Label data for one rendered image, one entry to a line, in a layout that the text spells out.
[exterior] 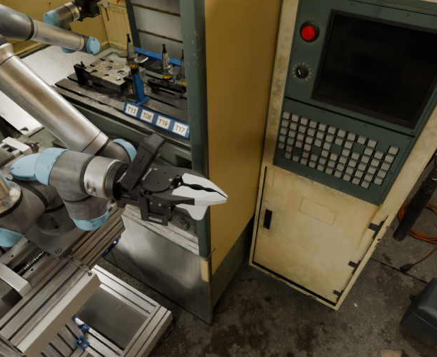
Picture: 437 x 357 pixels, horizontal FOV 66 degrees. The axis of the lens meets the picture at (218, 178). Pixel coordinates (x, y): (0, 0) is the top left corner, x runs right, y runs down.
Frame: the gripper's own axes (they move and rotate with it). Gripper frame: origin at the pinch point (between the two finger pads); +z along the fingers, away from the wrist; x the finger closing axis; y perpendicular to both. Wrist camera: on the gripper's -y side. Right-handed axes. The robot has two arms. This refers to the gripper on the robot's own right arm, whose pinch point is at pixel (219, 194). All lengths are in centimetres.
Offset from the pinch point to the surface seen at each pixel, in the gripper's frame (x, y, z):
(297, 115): -71, 18, 9
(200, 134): -32.6, 9.4, -14.5
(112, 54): -233, 68, -166
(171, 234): -49, 72, -33
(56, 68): -165, 59, -173
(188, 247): -45, 73, -23
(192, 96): -31.5, -1.7, -16.2
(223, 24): -39.9, -17.1, -11.3
